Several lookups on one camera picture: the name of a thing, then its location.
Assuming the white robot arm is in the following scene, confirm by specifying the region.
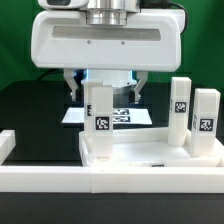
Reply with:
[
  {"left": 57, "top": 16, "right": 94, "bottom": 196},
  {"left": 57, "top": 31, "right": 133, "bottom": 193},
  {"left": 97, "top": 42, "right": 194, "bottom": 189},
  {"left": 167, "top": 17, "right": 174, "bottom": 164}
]
[{"left": 31, "top": 0, "right": 188, "bottom": 101}]

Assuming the white desk top tray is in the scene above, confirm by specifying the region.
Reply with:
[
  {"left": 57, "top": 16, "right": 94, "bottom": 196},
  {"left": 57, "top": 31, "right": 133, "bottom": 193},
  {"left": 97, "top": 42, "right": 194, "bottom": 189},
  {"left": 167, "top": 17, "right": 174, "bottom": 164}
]
[{"left": 79, "top": 127, "right": 224, "bottom": 168}]

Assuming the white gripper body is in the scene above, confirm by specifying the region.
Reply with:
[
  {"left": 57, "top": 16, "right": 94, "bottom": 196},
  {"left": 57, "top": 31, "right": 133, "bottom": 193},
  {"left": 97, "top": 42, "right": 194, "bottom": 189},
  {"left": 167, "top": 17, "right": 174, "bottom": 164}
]
[{"left": 31, "top": 9, "right": 184, "bottom": 72}]

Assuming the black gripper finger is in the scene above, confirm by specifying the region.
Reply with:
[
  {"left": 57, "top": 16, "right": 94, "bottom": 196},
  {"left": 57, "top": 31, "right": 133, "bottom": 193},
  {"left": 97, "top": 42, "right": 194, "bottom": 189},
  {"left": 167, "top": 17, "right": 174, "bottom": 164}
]
[
  {"left": 64, "top": 68, "right": 78, "bottom": 101},
  {"left": 129, "top": 71, "right": 148, "bottom": 102}
]

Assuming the fiducial marker sheet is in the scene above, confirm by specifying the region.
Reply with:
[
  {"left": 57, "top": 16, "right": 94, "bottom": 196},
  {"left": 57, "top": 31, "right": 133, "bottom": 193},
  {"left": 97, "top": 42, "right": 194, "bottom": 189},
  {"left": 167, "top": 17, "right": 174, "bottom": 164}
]
[{"left": 62, "top": 107, "right": 152, "bottom": 125}]

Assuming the white U-shaped fence wall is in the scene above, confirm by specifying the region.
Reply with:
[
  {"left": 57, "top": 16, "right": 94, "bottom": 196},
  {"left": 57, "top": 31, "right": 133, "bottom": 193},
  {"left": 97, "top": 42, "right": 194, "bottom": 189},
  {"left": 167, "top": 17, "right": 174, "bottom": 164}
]
[{"left": 0, "top": 130, "right": 224, "bottom": 193}]

